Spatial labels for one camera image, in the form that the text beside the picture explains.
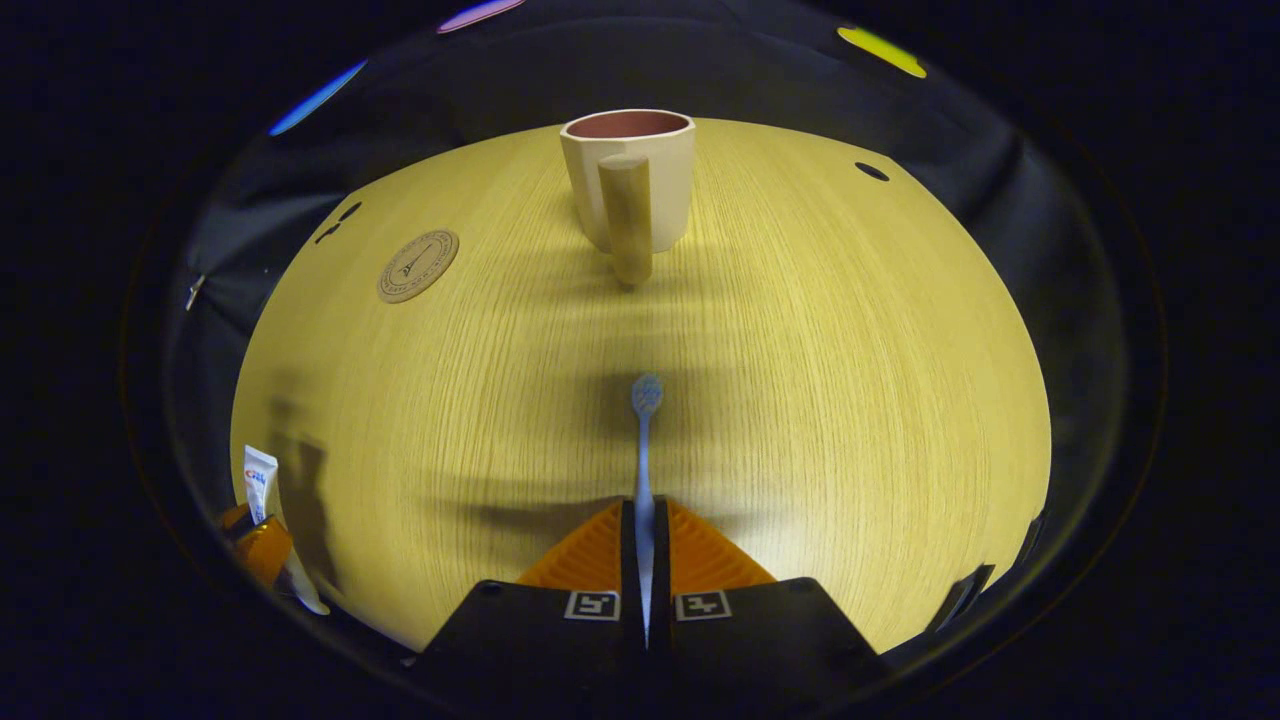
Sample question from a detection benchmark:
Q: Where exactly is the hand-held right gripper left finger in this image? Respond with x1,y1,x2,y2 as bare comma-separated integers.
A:
415,498,641,691

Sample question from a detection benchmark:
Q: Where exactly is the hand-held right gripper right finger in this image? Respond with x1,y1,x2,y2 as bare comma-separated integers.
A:
650,498,891,691

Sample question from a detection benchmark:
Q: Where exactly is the white toothpaste tube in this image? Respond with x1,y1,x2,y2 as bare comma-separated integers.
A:
243,445,331,616

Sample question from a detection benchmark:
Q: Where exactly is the light blue toothbrush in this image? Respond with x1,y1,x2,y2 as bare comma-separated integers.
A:
630,373,665,641

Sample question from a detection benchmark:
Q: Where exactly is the round brown coaster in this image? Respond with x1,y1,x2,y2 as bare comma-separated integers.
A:
377,229,461,304

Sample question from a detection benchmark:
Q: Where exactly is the beige cup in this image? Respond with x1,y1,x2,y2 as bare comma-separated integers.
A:
559,108,697,287

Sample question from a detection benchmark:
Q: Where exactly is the wooden desktop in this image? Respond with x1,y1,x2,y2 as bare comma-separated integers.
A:
230,118,1053,656

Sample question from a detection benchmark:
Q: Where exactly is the black backdrop cloth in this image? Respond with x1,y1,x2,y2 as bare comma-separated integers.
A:
165,0,1131,641

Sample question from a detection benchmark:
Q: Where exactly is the dark metal bracket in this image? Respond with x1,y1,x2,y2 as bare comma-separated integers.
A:
925,565,996,633

